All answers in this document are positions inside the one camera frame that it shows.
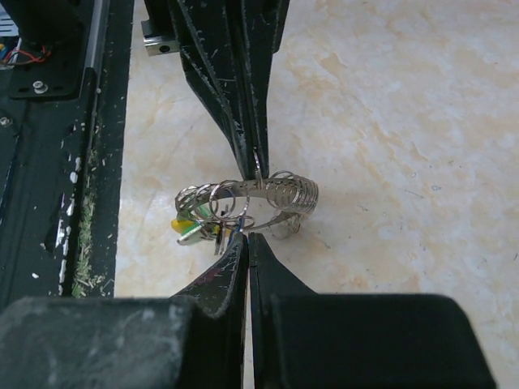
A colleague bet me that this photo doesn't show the large keyring with rings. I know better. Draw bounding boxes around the large keyring with rings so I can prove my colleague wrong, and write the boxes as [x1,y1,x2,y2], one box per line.
[171,151,320,255]

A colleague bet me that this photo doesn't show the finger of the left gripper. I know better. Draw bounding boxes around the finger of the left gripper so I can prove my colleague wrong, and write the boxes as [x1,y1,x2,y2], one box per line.
[226,1,290,178]
[145,1,254,180]

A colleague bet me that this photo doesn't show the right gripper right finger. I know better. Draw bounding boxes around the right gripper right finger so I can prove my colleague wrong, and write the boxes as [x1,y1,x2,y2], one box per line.
[248,233,496,388]

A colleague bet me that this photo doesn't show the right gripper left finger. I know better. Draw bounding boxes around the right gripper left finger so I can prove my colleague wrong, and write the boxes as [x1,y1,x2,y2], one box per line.
[1,234,248,388]

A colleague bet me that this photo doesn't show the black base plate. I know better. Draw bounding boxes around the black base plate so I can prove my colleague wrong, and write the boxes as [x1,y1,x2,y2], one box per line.
[1,1,134,306]

